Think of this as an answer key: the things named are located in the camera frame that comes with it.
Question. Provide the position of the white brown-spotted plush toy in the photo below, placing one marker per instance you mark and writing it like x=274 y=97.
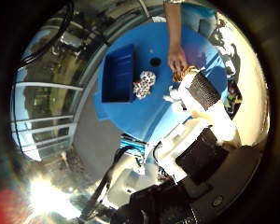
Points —
x=144 y=84

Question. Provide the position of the dark blue plastic container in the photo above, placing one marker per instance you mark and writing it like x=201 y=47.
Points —
x=118 y=74

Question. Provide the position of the colourful toy pile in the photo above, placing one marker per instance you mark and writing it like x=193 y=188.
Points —
x=233 y=98

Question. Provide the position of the white framed glass window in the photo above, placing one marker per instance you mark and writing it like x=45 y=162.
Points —
x=43 y=124

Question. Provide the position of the blue table support frame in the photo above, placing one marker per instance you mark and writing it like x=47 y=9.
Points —
x=132 y=144

